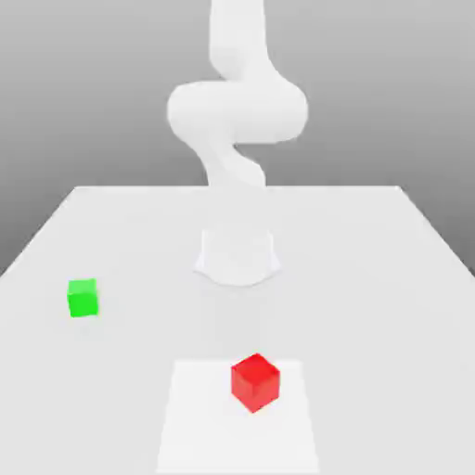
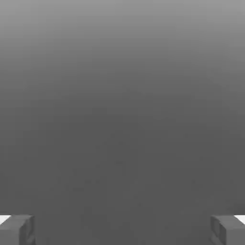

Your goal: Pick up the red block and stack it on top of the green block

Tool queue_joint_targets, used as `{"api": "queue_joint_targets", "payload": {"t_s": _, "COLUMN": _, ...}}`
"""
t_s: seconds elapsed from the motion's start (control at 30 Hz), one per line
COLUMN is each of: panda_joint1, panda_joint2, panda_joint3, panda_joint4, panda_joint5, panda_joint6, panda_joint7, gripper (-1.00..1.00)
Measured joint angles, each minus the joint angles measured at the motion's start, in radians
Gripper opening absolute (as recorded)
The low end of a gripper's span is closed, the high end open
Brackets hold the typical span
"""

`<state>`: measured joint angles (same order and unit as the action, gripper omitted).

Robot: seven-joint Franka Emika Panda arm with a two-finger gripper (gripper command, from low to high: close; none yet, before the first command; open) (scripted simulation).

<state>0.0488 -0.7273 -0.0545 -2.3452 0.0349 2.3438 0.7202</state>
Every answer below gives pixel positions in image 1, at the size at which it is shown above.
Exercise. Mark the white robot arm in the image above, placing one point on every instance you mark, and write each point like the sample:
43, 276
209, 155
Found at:
237, 111

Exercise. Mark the small red cube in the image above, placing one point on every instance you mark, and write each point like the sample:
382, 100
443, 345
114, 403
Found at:
255, 382

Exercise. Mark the small green cube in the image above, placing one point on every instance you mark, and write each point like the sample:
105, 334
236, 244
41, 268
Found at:
83, 298

